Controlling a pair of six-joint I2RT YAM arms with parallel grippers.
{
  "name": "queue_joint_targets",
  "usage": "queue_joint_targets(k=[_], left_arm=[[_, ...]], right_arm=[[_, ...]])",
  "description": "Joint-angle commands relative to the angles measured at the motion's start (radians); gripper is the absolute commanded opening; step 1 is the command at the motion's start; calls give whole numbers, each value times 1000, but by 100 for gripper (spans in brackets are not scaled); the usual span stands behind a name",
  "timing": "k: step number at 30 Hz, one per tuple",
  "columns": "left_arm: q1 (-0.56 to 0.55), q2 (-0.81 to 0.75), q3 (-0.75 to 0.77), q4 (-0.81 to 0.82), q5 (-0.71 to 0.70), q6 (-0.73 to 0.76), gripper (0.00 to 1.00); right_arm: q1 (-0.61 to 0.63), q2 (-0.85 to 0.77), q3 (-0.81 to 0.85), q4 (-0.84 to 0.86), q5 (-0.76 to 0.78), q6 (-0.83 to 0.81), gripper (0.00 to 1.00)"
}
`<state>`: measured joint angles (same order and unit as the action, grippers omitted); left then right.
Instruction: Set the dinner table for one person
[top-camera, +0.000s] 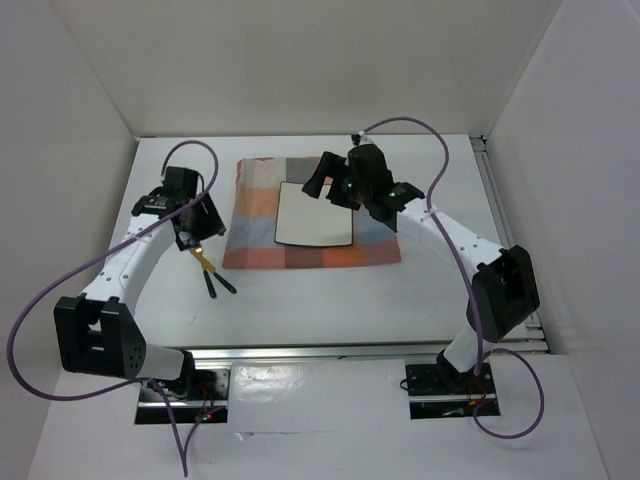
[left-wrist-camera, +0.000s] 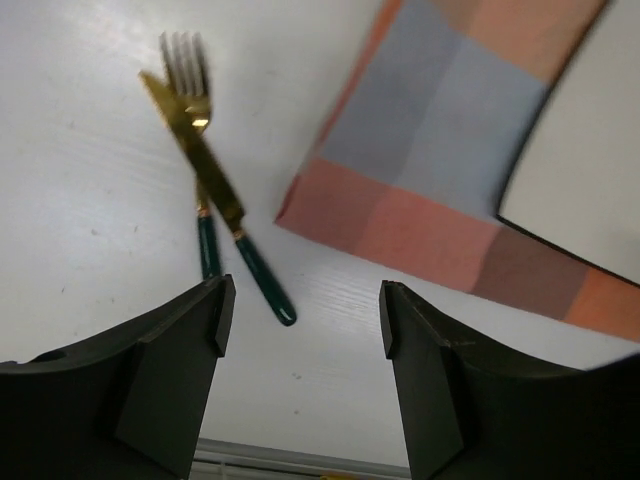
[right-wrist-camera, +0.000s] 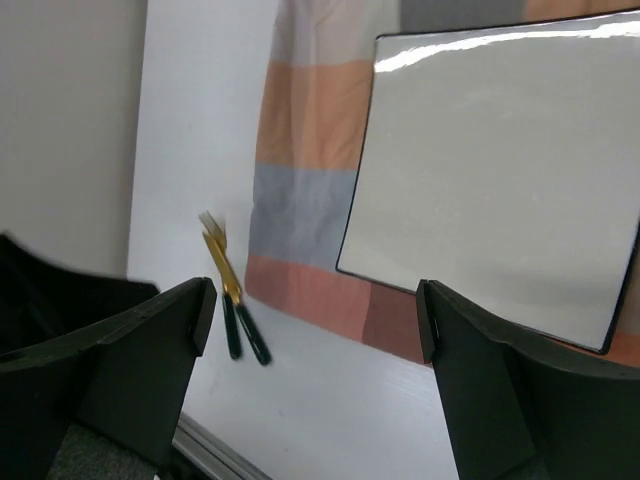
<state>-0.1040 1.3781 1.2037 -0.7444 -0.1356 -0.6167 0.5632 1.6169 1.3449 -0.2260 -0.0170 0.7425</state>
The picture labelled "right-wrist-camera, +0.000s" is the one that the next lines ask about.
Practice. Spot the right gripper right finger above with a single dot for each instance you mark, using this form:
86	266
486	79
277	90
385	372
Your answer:
520	406

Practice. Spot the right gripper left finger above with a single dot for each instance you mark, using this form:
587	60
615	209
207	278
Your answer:
123	378

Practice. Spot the square white plate black rim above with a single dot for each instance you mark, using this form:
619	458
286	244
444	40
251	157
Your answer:
503	162

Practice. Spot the checkered orange blue cloth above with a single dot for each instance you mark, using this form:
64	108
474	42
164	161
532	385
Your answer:
308	145

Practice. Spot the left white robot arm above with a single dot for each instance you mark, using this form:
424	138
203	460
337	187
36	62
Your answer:
41	300

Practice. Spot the gold fork green handle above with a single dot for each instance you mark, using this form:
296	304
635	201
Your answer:
215	239

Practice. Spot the gold knife green handle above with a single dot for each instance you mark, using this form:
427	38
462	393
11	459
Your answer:
252	332

